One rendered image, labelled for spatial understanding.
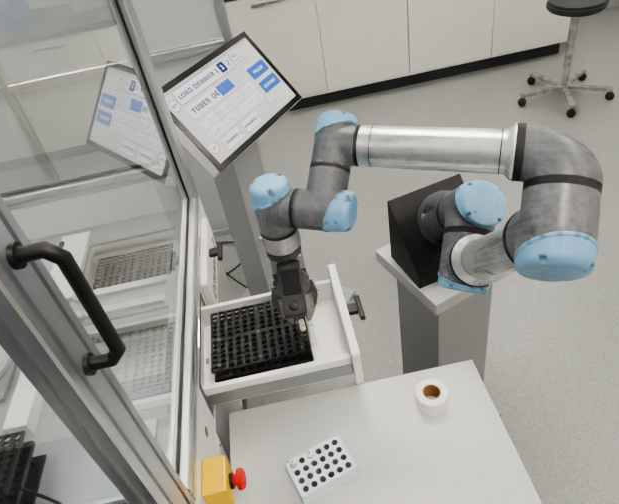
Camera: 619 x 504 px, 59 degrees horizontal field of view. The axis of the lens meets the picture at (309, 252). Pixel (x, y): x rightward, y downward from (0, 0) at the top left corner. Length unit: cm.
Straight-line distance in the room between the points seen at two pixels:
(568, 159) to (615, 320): 168
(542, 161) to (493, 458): 60
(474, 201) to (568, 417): 112
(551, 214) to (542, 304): 166
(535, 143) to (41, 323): 73
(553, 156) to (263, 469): 82
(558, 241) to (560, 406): 140
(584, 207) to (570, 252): 7
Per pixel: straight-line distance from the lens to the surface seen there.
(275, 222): 100
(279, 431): 126
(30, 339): 59
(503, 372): 228
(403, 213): 147
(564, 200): 90
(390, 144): 96
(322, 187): 96
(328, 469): 116
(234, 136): 182
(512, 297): 255
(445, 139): 95
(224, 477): 107
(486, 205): 130
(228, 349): 125
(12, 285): 56
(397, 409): 126
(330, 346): 128
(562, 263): 89
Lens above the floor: 182
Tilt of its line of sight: 40 degrees down
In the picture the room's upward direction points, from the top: 12 degrees counter-clockwise
